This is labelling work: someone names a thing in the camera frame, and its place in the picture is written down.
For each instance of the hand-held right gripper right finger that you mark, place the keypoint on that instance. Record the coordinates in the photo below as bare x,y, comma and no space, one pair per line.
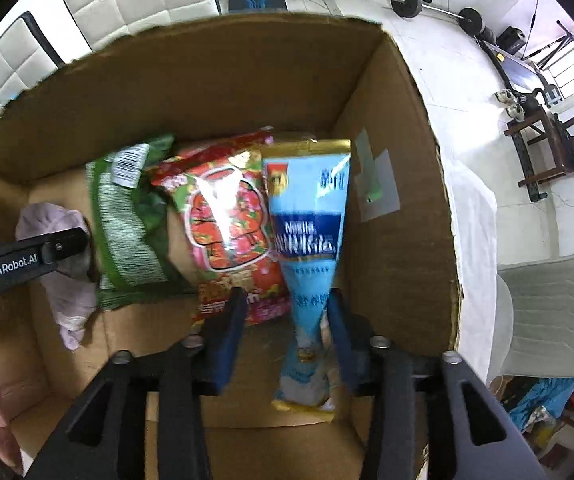
343,347

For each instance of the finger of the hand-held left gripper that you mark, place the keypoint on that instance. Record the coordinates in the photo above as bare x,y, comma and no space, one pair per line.
67,247

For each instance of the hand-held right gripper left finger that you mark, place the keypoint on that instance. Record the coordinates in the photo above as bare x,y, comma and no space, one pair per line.
227,345

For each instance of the pale pink cloth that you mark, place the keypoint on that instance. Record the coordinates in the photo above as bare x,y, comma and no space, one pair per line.
69,302

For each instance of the blue cone snack packet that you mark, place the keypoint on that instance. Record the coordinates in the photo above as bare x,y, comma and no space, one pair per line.
307,240

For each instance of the brown cardboard box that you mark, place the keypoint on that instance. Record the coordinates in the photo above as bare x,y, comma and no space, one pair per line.
217,85

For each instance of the green snack packet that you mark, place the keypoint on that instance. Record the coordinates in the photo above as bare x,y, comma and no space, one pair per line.
127,232

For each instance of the red snack packet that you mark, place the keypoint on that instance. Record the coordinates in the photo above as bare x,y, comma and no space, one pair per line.
222,220

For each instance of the blue cloth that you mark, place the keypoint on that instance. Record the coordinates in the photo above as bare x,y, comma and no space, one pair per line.
542,400

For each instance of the grey green chair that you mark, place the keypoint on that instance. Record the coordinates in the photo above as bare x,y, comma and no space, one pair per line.
552,310

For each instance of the white sneaker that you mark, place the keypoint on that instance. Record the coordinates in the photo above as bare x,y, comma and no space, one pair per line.
516,111
504,95

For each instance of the dark wooden chair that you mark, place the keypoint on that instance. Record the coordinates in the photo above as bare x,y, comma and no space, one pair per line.
542,127

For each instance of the black exercise machine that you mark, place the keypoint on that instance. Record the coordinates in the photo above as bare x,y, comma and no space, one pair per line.
522,67

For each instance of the black barbell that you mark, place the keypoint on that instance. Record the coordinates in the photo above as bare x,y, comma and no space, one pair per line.
407,0

